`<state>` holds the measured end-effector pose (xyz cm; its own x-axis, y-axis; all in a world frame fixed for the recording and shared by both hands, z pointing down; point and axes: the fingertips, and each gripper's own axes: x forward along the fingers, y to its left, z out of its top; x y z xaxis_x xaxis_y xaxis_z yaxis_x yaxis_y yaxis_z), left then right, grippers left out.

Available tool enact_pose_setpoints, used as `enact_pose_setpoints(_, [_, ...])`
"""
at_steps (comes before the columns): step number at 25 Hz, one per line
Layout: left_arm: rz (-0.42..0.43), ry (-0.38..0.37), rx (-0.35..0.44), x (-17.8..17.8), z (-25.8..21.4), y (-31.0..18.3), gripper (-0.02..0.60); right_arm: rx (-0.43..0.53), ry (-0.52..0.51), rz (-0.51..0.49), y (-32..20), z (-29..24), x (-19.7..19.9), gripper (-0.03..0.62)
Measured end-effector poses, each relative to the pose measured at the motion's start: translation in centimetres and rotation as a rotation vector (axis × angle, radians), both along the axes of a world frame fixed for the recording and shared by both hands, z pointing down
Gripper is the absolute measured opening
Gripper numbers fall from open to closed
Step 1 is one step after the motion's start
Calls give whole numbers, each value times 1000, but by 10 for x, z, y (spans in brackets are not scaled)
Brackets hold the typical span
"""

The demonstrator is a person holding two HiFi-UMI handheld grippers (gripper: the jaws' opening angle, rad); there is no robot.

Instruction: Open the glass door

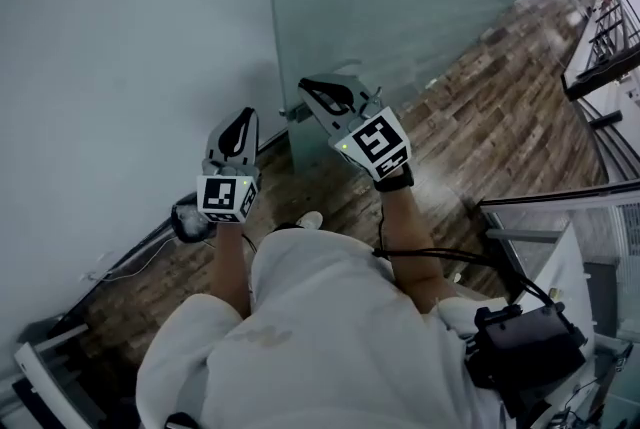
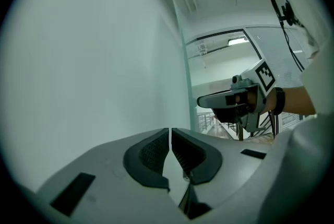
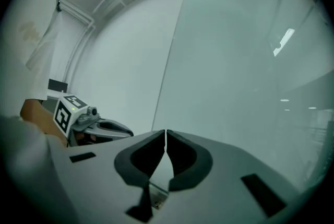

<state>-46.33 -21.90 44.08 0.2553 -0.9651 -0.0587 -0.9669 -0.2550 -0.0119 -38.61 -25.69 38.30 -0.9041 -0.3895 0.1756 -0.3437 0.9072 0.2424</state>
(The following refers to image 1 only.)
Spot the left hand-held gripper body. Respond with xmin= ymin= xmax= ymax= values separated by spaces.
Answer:
xmin=195 ymin=106 xmax=263 ymax=225

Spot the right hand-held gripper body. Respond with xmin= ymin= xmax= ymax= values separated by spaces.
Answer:
xmin=297 ymin=72 xmax=413 ymax=181

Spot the frosted glass door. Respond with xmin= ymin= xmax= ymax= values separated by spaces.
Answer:
xmin=262 ymin=0 xmax=594 ymax=176

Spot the person's right forearm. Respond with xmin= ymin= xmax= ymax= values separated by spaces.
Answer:
xmin=380 ymin=186 xmax=457 ymax=316

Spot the person's left forearm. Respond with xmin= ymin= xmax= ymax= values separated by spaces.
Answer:
xmin=208 ymin=220 xmax=252 ymax=319

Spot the metal door floor hinge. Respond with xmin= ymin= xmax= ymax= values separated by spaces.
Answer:
xmin=278 ymin=102 xmax=315 ymax=124

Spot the black bin with plastic bag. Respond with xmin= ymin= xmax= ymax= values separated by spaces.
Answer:
xmin=170 ymin=200 xmax=217 ymax=246

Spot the person's white shoe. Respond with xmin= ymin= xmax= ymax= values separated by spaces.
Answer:
xmin=294 ymin=210 xmax=325 ymax=231

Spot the person's white shirt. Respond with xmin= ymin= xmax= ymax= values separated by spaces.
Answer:
xmin=135 ymin=228 xmax=507 ymax=429

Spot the metal framed glass partition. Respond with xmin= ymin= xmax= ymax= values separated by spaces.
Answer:
xmin=474 ymin=179 xmax=640 ymax=298

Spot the black long table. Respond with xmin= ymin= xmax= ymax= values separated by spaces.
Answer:
xmin=560 ymin=49 xmax=640 ymax=103

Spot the white chair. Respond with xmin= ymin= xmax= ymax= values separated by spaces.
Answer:
xmin=12 ymin=340 xmax=76 ymax=429

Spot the black waist pack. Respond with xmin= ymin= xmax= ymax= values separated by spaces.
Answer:
xmin=465 ymin=300 xmax=589 ymax=420

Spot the black metal railing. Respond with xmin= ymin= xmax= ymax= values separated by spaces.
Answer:
xmin=587 ymin=0 xmax=640 ymax=68

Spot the black cabinet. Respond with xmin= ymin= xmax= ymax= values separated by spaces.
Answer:
xmin=582 ymin=259 xmax=621 ymax=338

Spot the black wrist strap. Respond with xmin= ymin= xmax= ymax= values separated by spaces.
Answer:
xmin=373 ymin=165 xmax=416 ymax=193

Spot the white floor cable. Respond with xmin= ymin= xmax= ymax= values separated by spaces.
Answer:
xmin=79 ymin=235 xmax=177 ymax=284

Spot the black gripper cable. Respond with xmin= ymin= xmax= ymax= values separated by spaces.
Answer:
xmin=371 ymin=194 xmax=559 ymax=316

